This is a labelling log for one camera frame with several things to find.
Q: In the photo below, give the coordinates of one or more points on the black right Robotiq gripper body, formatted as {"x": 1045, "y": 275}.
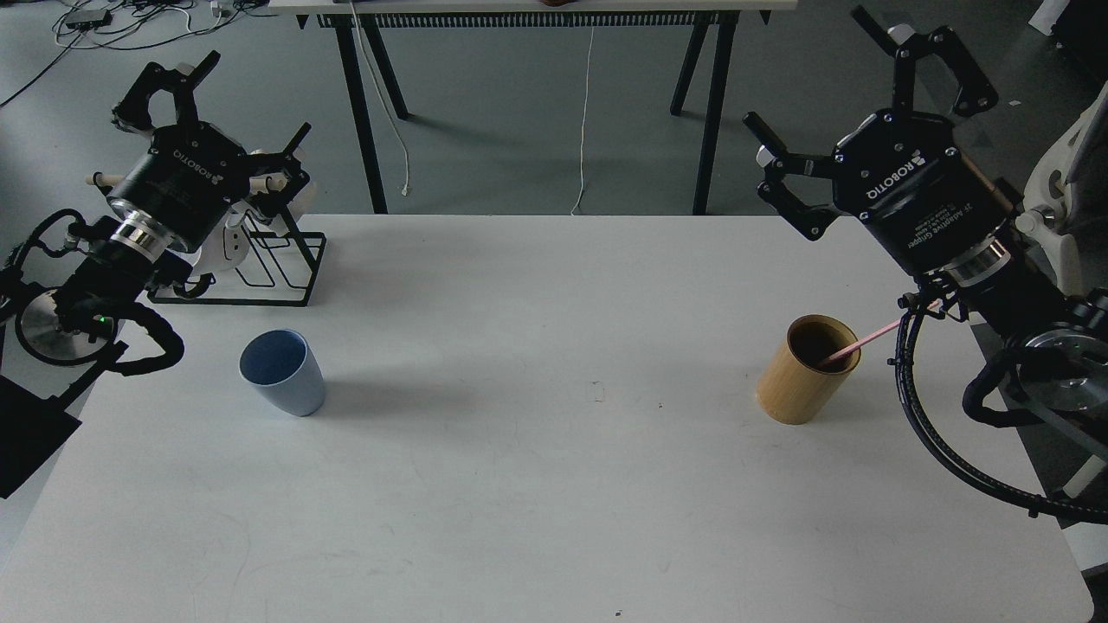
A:
{"x": 911, "y": 187}

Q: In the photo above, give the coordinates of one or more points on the bamboo cylinder holder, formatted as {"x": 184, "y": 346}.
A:
{"x": 797, "y": 383}

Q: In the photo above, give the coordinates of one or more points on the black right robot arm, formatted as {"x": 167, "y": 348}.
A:
{"x": 1051, "y": 366}

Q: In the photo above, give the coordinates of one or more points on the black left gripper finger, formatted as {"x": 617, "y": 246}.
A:
{"x": 285, "y": 163}
{"x": 132, "y": 113}

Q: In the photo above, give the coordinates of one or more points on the pink chopstick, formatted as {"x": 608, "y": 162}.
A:
{"x": 855, "y": 346}

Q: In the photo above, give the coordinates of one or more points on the black wire mug rack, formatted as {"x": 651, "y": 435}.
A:
{"x": 279, "y": 270}

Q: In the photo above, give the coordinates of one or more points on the white mug with face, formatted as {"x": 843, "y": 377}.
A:
{"x": 225, "y": 248}

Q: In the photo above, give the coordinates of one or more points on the white square mug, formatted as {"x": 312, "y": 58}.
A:
{"x": 297, "y": 208}

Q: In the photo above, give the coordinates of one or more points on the wooden rack dowel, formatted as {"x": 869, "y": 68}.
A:
{"x": 103, "y": 180}

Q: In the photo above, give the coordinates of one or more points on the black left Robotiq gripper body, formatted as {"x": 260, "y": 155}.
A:
{"x": 186, "y": 182}

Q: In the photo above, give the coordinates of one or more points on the light blue cup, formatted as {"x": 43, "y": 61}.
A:
{"x": 280, "y": 366}

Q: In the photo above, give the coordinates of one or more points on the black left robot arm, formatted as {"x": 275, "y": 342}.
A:
{"x": 74, "y": 323}

